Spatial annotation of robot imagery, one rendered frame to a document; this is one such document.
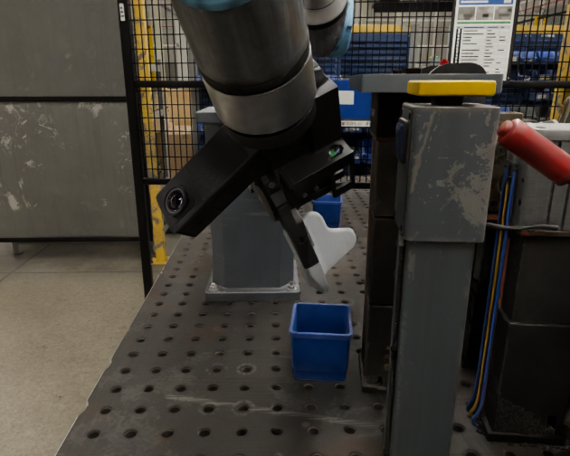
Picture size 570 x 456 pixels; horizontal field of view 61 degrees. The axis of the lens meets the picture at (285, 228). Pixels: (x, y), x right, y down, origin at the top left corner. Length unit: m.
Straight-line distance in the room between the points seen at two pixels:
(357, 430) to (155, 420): 0.28
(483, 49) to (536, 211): 1.43
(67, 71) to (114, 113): 0.35
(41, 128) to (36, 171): 0.27
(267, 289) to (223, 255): 0.12
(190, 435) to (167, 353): 0.22
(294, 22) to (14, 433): 1.86
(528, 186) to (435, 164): 0.22
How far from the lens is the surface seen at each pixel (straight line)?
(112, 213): 3.34
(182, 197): 0.40
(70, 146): 3.31
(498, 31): 2.03
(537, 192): 0.62
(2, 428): 2.07
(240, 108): 0.32
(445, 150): 0.42
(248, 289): 1.07
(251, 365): 0.85
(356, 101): 1.74
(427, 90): 0.41
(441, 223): 0.43
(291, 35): 0.30
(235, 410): 0.76
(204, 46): 0.30
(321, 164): 0.40
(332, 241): 0.45
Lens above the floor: 1.16
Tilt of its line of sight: 17 degrees down
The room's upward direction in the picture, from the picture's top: straight up
